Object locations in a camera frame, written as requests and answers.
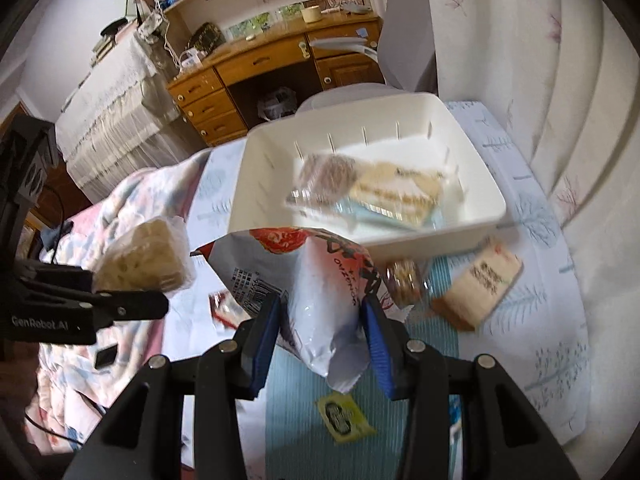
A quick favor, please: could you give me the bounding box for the red white snack bag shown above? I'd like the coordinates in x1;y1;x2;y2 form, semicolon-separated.
192;226;413;395

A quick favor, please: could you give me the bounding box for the grey office chair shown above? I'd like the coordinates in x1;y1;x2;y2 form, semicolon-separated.
297;0;441;116

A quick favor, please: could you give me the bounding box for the dark cloth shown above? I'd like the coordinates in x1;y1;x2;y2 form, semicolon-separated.
41;224;75;251

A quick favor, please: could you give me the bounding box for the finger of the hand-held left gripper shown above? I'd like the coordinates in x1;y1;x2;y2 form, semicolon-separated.
12;260;96;292
0;287;170;346

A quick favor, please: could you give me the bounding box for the small round cookie packet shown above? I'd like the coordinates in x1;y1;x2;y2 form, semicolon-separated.
384;259;428;307

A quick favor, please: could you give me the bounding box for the stack of books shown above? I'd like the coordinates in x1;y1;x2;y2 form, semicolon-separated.
90;17;131;66

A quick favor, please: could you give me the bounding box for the white padded headboard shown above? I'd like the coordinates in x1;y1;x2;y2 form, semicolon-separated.
425;0;640;480

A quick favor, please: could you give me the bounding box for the teal striped mat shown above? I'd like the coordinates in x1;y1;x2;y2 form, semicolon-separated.
235;255;463;480

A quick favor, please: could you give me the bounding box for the wooden desk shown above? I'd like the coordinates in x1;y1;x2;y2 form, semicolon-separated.
167;12;386;147

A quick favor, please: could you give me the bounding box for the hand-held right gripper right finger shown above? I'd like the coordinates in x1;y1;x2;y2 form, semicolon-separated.
361;295;581;480

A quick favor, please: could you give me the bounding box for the cabinet with lace cloth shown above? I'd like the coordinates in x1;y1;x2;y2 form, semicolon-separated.
54;30;201;201

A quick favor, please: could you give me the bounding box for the floral quilt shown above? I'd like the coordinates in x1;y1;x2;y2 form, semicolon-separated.
20;150;211;461

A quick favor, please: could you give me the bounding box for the trash bag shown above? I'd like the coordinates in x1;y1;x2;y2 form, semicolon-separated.
256;86;299;122

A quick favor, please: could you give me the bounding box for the small black object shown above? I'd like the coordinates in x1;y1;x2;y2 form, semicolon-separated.
93;344;119;369

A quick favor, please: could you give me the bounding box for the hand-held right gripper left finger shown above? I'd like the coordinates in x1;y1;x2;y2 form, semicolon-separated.
62;292;291;480

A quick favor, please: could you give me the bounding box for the small red white packet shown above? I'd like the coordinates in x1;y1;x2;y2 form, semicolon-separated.
208;290;253;332

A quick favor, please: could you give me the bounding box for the brown cookie packet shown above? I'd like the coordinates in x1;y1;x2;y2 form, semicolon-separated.
286;152;358;211

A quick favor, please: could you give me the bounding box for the clear pastry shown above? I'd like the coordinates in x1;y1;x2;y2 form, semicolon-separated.
92;217;197;295

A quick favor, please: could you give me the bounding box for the wooden door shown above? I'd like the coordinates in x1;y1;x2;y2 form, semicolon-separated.
0;101;98;241

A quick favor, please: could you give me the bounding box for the beige printed cake packet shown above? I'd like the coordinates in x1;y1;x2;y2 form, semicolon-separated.
431;237;524;332

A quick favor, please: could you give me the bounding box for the dark patterned bag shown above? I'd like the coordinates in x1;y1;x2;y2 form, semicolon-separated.
187;22;226;54

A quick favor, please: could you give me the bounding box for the black cable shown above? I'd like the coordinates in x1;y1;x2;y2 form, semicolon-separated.
40;182;68;263

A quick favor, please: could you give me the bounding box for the white plastic bin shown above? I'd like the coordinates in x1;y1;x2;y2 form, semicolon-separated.
227;91;508;261

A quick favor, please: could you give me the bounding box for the light blue packet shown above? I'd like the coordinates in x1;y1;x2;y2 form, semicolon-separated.
332;199;443;233

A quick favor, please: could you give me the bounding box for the white power strip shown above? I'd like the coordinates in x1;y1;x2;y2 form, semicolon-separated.
177;49;204;72

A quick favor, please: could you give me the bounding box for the white floral pouch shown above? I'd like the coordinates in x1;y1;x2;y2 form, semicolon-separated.
136;12;167;42

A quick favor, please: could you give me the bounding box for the small yellow packet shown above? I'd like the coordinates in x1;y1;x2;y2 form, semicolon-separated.
314;392;377;446

